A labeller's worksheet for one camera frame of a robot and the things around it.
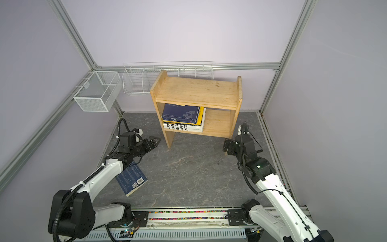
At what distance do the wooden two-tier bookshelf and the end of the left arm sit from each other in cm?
12

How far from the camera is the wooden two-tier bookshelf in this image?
668 mm

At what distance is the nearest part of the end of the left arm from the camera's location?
2.18 feet
